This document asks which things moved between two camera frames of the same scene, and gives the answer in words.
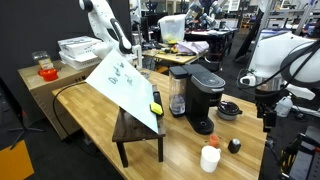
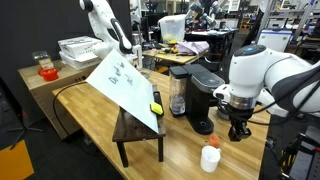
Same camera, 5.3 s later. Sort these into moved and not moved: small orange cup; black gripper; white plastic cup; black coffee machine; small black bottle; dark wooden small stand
Moved: small black bottle; black gripper
Not moved: black coffee machine; white plastic cup; dark wooden small stand; small orange cup
